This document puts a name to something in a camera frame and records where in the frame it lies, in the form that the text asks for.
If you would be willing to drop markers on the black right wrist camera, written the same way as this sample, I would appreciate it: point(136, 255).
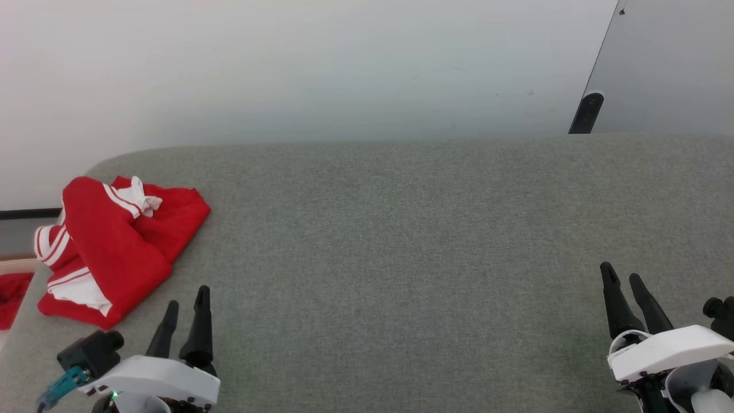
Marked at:
point(721, 315)

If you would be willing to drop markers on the dark grey flat panel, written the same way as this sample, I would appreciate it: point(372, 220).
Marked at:
point(671, 63)

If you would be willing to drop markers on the red cloth piece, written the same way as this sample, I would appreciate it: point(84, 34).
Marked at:
point(11, 298)

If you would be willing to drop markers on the red basketball jersey white trim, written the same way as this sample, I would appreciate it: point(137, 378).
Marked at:
point(114, 258)

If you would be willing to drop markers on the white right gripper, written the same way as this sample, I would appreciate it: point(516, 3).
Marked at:
point(665, 350)

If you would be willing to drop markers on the black baseboard strip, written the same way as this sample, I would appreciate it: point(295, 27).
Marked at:
point(28, 214)

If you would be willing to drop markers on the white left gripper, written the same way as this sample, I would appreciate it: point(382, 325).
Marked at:
point(155, 376)

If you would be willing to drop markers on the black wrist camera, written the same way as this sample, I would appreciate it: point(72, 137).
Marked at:
point(92, 353)
point(721, 315)

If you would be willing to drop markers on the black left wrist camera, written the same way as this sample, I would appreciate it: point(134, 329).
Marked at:
point(92, 353)

